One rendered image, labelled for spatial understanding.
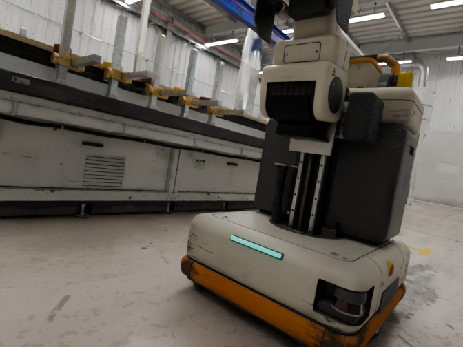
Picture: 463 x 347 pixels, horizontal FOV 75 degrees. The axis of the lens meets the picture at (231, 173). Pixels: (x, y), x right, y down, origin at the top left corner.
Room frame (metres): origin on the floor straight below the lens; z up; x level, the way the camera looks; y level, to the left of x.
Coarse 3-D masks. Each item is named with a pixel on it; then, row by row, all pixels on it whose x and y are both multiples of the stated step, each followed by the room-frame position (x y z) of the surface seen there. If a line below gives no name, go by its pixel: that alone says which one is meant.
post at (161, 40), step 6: (162, 36) 1.78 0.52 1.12; (162, 42) 1.78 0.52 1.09; (156, 48) 1.79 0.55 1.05; (162, 48) 1.79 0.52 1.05; (156, 54) 1.79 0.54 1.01; (162, 54) 1.79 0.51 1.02; (156, 60) 1.78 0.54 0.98; (162, 60) 1.80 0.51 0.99; (156, 66) 1.78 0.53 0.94; (156, 72) 1.78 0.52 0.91; (156, 78) 1.78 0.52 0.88; (156, 84) 1.79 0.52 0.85; (150, 96) 1.79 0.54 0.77; (156, 96) 1.80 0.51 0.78; (150, 102) 1.78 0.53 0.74
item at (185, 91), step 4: (144, 92) 1.91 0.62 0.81; (160, 92) 1.80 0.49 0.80; (164, 92) 1.77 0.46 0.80; (168, 92) 1.75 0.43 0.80; (172, 92) 1.72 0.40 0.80; (176, 92) 1.70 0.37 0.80; (180, 92) 1.68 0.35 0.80; (184, 92) 1.66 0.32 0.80; (188, 92) 1.66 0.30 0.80; (144, 96) 1.92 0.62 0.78
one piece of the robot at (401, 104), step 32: (384, 96) 1.01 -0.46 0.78; (416, 96) 1.00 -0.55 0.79; (384, 128) 1.00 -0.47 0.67; (416, 128) 1.09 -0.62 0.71; (288, 160) 1.21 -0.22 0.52; (320, 160) 1.07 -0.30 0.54; (352, 160) 1.05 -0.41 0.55; (384, 160) 0.99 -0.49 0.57; (256, 192) 1.29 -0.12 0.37; (288, 192) 1.20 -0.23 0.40; (320, 192) 1.07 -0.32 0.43; (352, 192) 1.04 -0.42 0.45; (384, 192) 0.98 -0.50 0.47; (288, 224) 1.12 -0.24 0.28; (320, 224) 1.08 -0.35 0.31; (352, 224) 1.03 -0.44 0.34; (384, 224) 0.97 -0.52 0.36
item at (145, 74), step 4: (128, 72) 1.57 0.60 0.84; (132, 72) 1.54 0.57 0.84; (136, 72) 1.52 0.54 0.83; (140, 72) 1.49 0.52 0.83; (144, 72) 1.47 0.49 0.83; (148, 72) 1.46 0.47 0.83; (104, 76) 1.73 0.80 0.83; (124, 76) 1.59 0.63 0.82; (128, 76) 1.56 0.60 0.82; (132, 76) 1.54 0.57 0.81; (136, 76) 1.51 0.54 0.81; (140, 76) 1.49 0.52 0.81; (144, 76) 1.47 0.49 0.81; (148, 76) 1.46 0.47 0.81; (104, 80) 1.73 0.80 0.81; (108, 80) 1.71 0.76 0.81; (128, 80) 1.62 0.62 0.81
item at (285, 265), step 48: (192, 240) 1.04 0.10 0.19; (240, 240) 0.90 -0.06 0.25; (288, 240) 0.89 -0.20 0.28; (336, 240) 0.99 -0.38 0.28; (240, 288) 0.89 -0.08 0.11; (288, 288) 0.80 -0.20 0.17; (336, 288) 0.73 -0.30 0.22; (384, 288) 0.87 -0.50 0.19; (288, 336) 0.81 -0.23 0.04; (336, 336) 0.71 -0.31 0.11
